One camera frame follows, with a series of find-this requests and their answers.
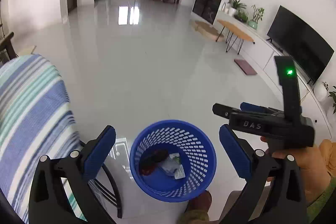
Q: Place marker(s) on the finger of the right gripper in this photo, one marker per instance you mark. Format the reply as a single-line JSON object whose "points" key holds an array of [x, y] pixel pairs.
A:
{"points": [[225, 111], [248, 107]]}

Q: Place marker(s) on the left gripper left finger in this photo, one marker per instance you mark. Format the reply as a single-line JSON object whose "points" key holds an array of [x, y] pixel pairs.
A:
{"points": [[48, 200]]}

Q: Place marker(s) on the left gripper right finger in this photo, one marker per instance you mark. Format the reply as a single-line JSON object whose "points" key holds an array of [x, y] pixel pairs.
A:
{"points": [[273, 192]]}

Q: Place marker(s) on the green white milk carton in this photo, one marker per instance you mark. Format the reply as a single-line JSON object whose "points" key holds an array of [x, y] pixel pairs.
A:
{"points": [[173, 167]]}

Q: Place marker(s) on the red wrapper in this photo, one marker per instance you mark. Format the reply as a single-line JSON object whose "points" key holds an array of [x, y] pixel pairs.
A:
{"points": [[149, 163]]}

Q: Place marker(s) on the right hand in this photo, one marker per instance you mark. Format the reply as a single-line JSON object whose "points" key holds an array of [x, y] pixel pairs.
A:
{"points": [[314, 172]]}

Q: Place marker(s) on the white round vase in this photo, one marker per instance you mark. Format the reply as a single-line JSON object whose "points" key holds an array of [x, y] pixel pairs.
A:
{"points": [[321, 90]]}

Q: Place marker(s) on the blue plastic waste basket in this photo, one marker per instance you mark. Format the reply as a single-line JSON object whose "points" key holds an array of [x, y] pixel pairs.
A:
{"points": [[197, 154]]}

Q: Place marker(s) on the wooden oval side table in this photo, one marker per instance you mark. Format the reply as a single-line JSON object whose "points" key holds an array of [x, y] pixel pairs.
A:
{"points": [[234, 33]]}

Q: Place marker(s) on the brown furry slipper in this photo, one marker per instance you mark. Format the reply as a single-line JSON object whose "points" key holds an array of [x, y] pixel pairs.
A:
{"points": [[197, 209]]}

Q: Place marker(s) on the round beige floor cushion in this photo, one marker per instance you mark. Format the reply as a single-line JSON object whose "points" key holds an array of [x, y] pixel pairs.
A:
{"points": [[206, 30]]}

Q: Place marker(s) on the striped blue green tablecloth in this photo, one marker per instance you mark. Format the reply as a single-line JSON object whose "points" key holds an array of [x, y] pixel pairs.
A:
{"points": [[36, 120]]}

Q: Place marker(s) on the black flat television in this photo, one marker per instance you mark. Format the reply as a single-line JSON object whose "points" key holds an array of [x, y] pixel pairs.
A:
{"points": [[299, 40]]}

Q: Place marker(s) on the low black planter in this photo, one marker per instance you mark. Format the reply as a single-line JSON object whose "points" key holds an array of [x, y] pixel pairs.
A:
{"points": [[241, 16]]}

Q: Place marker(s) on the potted plant green pot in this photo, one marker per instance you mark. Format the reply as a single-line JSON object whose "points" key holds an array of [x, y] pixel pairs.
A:
{"points": [[257, 15]]}

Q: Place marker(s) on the potted plant white pot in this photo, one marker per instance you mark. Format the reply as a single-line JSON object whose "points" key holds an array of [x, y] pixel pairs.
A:
{"points": [[235, 5]]}

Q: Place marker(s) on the dark wooden sofa bench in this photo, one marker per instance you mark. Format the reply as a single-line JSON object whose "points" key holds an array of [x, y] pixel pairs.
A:
{"points": [[6, 48]]}

